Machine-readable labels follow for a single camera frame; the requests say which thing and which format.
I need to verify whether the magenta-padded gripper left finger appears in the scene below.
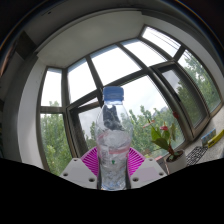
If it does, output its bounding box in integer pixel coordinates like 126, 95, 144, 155
59, 146, 101, 190

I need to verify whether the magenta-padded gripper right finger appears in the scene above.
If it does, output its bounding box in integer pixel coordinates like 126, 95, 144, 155
127, 146, 168, 190

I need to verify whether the clear blue-capped water bottle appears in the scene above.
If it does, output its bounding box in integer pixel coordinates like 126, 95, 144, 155
94, 85, 135, 192

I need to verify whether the flowering plant in white pot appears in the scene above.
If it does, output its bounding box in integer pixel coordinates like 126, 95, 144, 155
142, 111, 188, 175

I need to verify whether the black lattice mat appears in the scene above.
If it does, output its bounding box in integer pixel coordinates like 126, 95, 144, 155
185, 145, 210, 167

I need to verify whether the light blue box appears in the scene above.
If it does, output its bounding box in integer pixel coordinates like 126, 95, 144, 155
200, 127, 218, 147

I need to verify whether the brown-framed bay window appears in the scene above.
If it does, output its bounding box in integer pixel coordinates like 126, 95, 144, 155
38, 24, 224, 168

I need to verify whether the long yellow box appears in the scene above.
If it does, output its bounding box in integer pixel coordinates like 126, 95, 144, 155
207, 129, 224, 149

